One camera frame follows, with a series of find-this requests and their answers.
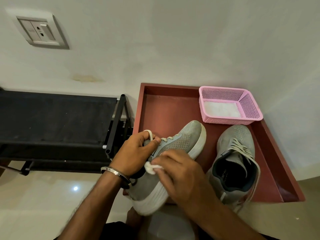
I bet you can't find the person's left hand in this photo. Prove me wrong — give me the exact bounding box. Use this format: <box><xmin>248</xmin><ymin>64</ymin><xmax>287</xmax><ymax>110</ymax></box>
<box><xmin>109</xmin><ymin>131</ymin><xmax>162</xmax><ymax>178</ymax></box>

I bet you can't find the stack of white wipes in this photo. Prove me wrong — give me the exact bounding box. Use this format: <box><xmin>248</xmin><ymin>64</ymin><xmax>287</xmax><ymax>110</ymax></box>
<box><xmin>204</xmin><ymin>101</ymin><xmax>242</xmax><ymax>118</ymax></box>

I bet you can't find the person's left foot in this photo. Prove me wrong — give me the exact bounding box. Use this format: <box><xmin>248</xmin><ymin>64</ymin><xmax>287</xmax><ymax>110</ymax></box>
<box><xmin>126</xmin><ymin>207</ymin><xmax>143</xmax><ymax>229</ymax></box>

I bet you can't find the black shoe rack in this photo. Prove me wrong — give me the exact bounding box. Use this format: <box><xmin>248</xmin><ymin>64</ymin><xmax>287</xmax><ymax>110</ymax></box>
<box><xmin>0</xmin><ymin>89</ymin><xmax>133</xmax><ymax>176</ymax></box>

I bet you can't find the grey sneaker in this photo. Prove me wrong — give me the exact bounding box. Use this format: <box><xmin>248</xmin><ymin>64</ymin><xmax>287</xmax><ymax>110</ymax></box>
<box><xmin>207</xmin><ymin>124</ymin><xmax>261</xmax><ymax>213</ymax></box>
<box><xmin>127</xmin><ymin>120</ymin><xmax>207</xmax><ymax>217</ymax></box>

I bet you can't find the reddish-brown side table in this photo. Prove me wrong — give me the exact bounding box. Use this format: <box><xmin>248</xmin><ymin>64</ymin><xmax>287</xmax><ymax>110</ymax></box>
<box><xmin>122</xmin><ymin>83</ymin><xmax>306</xmax><ymax>204</ymax></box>

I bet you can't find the person's left forearm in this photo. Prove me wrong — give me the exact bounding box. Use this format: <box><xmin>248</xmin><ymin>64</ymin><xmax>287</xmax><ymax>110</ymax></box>
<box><xmin>57</xmin><ymin>170</ymin><xmax>128</xmax><ymax>240</ymax></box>

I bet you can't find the person's right hand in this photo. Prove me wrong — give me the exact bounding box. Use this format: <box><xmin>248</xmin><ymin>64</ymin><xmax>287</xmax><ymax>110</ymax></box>
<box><xmin>151</xmin><ymin>150</ymin><xmax>219</xmax><ymax>212</ymax></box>

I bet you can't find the white wipe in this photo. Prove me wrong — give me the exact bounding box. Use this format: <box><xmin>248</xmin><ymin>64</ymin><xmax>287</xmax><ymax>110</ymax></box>
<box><xmin>144</xmin><ymin>161</ymin><xmax>164</xmax><ymax>175</ymax></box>

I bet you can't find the white wall socket plate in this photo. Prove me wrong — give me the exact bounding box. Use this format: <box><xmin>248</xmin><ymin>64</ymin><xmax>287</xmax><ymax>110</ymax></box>
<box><xmin>6</xmin><ymin>8</ymin><xmax>70</xmax><ymax>50</ymax></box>

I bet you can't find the pink plastic basket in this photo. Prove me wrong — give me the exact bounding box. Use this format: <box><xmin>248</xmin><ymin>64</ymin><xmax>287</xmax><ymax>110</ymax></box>
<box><xmin>199</xmin><ymin>86</ymin><xmax>264</xmax><ymax>125</ymax></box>

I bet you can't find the silver bracelet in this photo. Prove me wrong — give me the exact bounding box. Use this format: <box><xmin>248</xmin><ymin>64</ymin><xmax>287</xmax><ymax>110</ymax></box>
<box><xmin>101</xmin><ymin>166</ymin><xmax>132</xmax><ymax>190</ymax></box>

